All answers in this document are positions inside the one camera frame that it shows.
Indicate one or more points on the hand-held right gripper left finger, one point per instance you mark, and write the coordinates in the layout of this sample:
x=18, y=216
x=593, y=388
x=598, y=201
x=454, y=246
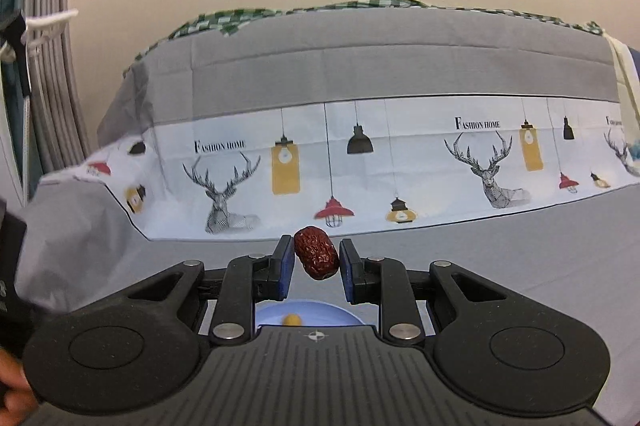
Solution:
x=284, y=268

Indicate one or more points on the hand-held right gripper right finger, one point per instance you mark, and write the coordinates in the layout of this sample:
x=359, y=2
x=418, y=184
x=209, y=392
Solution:
x=347, y=273

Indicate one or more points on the dried red date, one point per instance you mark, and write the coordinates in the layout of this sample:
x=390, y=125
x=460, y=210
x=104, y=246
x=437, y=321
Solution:
x=316, y=253

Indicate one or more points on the blue round plate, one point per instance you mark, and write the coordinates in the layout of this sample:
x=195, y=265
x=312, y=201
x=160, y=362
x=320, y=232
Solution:
x=320, y=313

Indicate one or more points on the yellow-brown longan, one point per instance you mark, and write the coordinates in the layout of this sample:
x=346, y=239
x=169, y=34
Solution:
x=291, y=320

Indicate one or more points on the person's left hand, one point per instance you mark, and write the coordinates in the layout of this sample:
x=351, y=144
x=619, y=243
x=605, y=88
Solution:
x=12, y=381

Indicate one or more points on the grey pleated curtain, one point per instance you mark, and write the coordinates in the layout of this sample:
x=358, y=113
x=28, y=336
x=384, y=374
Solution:
x=57, y=56

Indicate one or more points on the green checked cloth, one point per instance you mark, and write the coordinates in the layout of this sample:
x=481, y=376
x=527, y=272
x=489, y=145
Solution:
x=220, y=21

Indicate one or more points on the white cloth bag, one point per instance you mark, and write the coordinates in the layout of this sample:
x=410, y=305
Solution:
x=625, y=81

